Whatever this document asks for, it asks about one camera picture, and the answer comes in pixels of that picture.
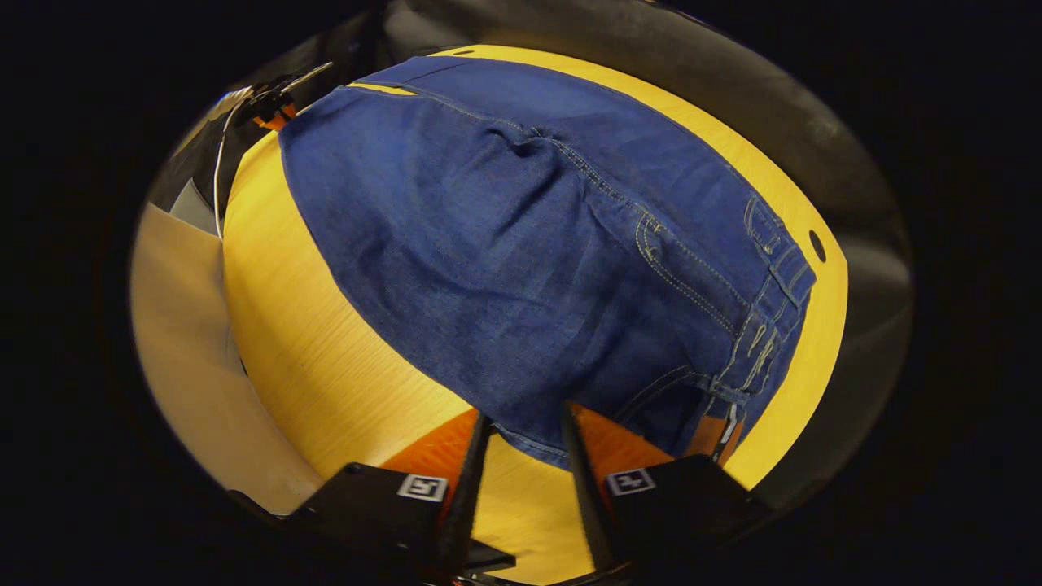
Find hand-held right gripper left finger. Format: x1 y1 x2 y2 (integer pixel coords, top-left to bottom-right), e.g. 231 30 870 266
228 407 518 585

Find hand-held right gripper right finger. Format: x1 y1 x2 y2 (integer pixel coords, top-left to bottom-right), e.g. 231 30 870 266
560 399 774 572

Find blue denim jeans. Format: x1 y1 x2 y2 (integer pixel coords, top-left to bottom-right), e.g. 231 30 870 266
278 55 817 471

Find black backdrop cloth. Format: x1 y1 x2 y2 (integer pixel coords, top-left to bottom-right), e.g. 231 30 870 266
151 0 917 514

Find white cable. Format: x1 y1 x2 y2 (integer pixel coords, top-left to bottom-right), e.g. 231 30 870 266
212 102 243 242

